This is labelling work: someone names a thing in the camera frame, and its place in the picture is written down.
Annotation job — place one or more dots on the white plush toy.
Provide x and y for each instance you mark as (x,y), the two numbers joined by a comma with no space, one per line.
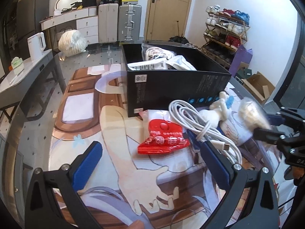
(215,111)

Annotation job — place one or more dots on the pile of sneakers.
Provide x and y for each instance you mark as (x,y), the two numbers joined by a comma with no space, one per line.
(193,45)

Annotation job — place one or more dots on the person's left hand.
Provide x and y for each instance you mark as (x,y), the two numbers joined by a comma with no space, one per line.
(136,225)

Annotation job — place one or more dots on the green tissue box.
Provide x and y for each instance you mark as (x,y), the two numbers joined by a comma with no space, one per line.
(16,64)

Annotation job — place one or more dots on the white dressing table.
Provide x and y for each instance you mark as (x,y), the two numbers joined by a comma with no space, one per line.
(83,26)

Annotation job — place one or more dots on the gold metal shoe rack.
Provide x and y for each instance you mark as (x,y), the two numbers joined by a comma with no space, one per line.
(243,32)

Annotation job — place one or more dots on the anime printed table mat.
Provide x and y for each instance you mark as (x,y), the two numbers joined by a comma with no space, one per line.
(114,128)

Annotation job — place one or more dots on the black bag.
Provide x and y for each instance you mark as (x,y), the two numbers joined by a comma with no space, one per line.
(89,2)

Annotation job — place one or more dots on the silver suitcase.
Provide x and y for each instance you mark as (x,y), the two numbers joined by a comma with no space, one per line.
(129,22)

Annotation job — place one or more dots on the plastic bag of white stuffing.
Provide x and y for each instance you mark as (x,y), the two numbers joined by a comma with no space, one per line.
(71,43)

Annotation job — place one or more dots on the purple bag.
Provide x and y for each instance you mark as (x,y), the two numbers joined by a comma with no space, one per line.
(240,59)

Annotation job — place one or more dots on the red packet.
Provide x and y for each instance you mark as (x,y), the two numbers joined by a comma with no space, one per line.
(162,136)

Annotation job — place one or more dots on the dark grey refrigerator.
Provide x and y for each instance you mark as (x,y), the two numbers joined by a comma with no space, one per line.
(33,16)

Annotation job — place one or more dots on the beige suitcase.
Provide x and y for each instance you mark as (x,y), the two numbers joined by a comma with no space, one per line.
(108,23)

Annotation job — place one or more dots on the white printed packet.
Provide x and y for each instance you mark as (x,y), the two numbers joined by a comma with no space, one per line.
(147,65)

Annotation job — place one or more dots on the black umbrella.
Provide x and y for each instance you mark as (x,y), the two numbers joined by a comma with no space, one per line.
(177,38)

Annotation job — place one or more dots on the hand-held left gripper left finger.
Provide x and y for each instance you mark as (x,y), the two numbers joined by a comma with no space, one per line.
(88,164)

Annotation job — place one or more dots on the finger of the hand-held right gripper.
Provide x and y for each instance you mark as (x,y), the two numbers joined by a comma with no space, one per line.
(274,120)
(265,132)

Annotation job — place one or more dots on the white foam wrap piece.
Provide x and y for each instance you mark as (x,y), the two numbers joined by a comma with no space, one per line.
(252,113)

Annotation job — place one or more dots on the open cardboard carton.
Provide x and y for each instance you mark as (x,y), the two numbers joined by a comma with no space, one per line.
(258,88)

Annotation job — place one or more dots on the white electric kettle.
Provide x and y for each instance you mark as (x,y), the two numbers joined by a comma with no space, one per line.
(35,46)

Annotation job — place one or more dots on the black cardboard box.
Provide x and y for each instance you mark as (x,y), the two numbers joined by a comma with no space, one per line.
(171,88)

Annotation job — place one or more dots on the white striped plastic bag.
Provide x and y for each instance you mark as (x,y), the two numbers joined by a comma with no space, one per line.
(162,57)

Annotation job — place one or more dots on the yellow black shoe box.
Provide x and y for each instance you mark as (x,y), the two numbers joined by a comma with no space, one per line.
(129,1)

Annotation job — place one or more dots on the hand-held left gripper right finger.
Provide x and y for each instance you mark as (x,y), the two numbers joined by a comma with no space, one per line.
(214,164)

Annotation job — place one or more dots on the black glass cabinet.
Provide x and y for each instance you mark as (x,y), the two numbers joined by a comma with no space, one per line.
(9,28)

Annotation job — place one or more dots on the grey side table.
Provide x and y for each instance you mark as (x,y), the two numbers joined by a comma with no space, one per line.
(26,81)

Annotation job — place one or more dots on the rows of assorted shoes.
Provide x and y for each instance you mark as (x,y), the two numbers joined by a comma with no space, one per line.
(226,26)

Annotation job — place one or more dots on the beige wooden door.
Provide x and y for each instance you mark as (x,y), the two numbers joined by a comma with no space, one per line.
(169,12)

